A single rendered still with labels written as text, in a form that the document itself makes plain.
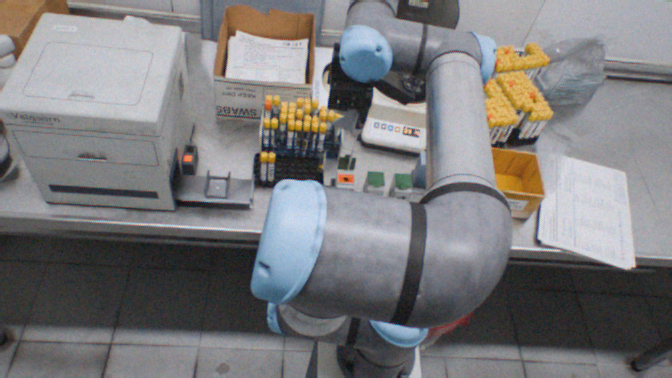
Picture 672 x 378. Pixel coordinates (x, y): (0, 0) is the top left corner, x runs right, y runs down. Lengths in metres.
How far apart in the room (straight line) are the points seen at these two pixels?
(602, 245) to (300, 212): 1.06
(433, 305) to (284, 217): 0.15
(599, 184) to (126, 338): 1.60
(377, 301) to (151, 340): 1.65
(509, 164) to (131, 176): 0.89
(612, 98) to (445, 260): 1.43
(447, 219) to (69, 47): 0.89
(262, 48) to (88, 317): 1.17
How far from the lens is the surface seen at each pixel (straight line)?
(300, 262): 0.45
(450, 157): 0.58
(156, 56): 1.14
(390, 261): 0.45
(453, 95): 0.67
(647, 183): 1.65
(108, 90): 1.08
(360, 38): 0.75
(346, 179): 1.22
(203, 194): 1.22
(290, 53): 1.52
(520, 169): 1.43
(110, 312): 2.14
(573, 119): 1.70
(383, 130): 1.37
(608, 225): 1.47
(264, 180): 1.25
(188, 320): 2.07
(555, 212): 1.42
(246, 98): 1.35
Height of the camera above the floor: 1.90
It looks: 53 degrees down
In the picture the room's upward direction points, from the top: 12 degrees clockwise
